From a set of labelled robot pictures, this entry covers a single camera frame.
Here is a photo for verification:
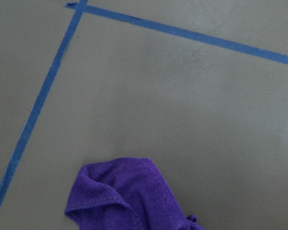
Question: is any purple cloth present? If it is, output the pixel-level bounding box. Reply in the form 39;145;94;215
64;158;201;230

